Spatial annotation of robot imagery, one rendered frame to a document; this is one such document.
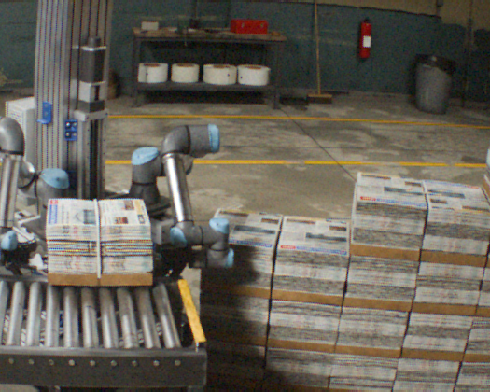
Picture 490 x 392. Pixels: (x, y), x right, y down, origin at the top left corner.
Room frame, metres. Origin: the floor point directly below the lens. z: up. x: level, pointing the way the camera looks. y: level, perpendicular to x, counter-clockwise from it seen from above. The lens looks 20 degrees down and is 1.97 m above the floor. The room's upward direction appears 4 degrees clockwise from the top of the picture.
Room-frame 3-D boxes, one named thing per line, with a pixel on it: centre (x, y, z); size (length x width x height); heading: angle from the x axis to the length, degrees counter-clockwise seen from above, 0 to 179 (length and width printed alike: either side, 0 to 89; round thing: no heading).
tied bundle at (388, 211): (2.78, -0.58, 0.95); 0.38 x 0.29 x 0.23; 173
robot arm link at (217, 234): (2.55, 0.10, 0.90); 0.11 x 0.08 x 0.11; 112
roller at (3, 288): (1.97, 0.80, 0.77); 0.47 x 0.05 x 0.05; 13
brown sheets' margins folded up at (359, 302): (2.79, -0.44, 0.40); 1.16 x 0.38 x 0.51; 83
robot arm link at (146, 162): (3.09, 0.44, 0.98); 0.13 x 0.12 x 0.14; 112
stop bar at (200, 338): (2.11, 0.14, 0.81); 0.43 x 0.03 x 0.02; 13
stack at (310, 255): (2.79, -0.44, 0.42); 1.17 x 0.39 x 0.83; 83
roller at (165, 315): (2.11, 0.23, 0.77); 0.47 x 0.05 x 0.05; 13
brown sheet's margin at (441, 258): (2.74, -0.87, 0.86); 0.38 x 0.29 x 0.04; 173
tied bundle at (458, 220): (2.74, -0.87, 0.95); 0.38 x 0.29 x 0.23; 173
